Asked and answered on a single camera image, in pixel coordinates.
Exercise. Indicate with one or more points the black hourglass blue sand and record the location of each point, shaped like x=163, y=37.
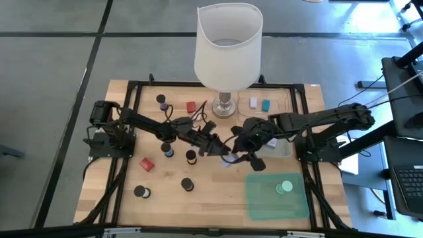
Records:
x=165, y=147

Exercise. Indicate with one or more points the black hourglass purple sand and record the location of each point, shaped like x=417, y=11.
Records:
x=160, y=98

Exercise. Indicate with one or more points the light blue multiport charger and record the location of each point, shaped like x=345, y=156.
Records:
x=272, y=143

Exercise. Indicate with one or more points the black hourglass red sand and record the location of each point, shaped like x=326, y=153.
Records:
x=186, y=182

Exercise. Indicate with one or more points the table lamp white shade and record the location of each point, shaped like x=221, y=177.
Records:
x=228, y=59

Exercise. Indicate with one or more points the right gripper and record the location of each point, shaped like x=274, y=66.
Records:
x=252, y=135

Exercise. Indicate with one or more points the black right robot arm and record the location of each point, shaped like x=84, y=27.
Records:
x=324, y=117

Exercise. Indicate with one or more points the mint green hourglass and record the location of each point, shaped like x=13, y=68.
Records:
x=287, y=186

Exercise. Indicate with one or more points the white box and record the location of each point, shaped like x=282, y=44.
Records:
x=350, y=165

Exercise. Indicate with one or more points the teal plastic block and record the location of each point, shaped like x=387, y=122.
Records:
x=266, y=105

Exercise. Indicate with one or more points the black laptop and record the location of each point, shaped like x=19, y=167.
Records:
x=409, y=185

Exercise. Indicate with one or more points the small clear container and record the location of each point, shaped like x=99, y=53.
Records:
x=281, y=151

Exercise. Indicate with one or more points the red wall charger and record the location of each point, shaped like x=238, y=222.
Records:
x=191, y=107
x=146, y=164

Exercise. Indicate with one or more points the black aluminium table frame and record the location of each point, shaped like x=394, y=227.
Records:
x=172, y=84

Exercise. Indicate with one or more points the grey chair leg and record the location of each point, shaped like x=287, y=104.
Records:
x=13, y=153

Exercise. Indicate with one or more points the black computer mouse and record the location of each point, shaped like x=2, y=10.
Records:
x=417, y=120

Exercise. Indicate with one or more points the black side stand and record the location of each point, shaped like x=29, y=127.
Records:
x=400, y=92

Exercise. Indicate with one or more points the clear plastic tray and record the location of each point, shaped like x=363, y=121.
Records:
x=244, y=99

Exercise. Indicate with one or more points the green translucent tray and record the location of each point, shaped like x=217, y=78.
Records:
x=264, y=205

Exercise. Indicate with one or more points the black front crossbar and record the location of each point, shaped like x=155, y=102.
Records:
x=211, y=233

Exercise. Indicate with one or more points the grey floor bar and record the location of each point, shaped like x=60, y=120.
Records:
x=371, y=84

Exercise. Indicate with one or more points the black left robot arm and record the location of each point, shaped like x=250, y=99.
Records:
x=145, y=122

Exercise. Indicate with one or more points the black hourglass orange sand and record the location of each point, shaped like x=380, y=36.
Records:
x=190, y=154

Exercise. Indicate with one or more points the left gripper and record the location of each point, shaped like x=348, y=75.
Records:
x=198, y=130

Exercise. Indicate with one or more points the white plastic block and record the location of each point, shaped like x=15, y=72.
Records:
x=253, y=102

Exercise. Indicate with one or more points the black hourglass white sand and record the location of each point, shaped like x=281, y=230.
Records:
x=139, y=190

